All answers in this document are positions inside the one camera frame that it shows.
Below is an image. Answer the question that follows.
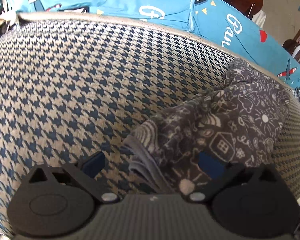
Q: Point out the dark brown chair back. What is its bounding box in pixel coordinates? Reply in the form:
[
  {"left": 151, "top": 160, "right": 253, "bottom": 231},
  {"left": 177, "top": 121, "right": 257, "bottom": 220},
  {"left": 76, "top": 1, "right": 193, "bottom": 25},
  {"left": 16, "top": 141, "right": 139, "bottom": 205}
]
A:
[{"left": 282, "top": 39, "right": 300, "bottom": 54}]

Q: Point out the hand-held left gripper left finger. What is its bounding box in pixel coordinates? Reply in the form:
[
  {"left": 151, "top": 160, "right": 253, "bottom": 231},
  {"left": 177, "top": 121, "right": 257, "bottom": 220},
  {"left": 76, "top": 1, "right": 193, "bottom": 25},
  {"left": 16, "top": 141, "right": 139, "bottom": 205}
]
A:
[{"left": 21, "top": 151, "right": 120, "bottom": 204}]

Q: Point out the grey doodle print fleece jacket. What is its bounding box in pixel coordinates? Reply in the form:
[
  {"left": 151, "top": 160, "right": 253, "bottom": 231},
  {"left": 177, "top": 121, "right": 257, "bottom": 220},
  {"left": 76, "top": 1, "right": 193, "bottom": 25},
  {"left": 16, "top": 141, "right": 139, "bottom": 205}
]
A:
[{"left": 122, "top": 57, "right": 292, "bottom": 195}]

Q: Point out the brown wooden headboard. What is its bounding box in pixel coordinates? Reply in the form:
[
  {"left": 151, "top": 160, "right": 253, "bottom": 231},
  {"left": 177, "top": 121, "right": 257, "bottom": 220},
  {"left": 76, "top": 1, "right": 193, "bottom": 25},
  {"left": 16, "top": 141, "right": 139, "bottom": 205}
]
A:
[{"left": 184, "top": 0, "right": 263, "bottom": 20}]

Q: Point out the white hanging cloth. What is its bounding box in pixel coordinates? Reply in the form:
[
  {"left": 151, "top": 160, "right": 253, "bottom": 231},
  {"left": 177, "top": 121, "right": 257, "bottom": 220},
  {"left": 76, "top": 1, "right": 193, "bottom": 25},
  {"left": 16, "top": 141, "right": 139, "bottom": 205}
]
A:
[{"left": 251, "top": 10, "right": 267, "bottom": 29}]

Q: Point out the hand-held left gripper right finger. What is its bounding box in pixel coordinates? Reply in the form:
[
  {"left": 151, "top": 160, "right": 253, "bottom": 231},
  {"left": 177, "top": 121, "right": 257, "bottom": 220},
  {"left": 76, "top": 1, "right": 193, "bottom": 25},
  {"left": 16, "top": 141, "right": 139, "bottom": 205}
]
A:
[{"left": 189, "top": 151, "right": 282, "bottom": 203}]

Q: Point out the blue pillow with red patch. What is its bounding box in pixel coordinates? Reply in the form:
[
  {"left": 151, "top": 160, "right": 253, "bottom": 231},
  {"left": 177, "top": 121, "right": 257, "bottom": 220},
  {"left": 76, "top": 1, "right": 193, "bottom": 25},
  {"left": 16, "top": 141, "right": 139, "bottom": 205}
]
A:
[{"left": 190, "top": 0, "right": 300, "bottom": 89}]

